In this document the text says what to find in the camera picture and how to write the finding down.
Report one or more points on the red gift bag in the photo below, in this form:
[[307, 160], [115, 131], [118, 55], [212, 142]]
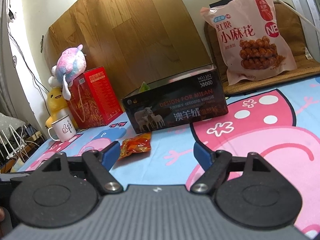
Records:
[[93, 102]]

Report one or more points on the white router with antennas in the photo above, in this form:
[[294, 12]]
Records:
[[13, 143]]

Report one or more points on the person's left hand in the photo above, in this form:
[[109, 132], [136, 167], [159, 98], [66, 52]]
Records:
[[2, 214]]

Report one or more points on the red orange snack packet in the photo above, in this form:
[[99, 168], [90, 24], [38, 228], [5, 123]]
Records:
[[136, 145]]

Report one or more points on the yellow plush toy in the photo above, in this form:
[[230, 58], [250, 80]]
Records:
[[57, 105]]

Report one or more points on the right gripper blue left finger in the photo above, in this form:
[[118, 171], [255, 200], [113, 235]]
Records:
[[97, 165]]

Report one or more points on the pink blue plush toy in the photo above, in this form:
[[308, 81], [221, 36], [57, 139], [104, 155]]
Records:
[[69, 66]]

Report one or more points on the white enamel mug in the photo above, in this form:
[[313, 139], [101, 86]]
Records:
[[63, 128]]

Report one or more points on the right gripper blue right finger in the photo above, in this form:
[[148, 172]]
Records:
[[215, 165]]

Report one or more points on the black cardboard storage box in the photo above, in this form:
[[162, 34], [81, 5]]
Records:
[[180, 99]]

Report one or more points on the light green snack packet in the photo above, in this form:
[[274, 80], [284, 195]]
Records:
[[144, 87]]

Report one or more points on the large pink snack bag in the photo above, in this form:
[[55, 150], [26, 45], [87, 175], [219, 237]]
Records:
[[248, 35]]

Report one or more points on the wooden board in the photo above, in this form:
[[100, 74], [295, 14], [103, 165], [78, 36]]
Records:
[[135, 41]]

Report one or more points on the brown woven seat mat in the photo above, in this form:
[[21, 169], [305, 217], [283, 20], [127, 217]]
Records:
[[298, 63]]

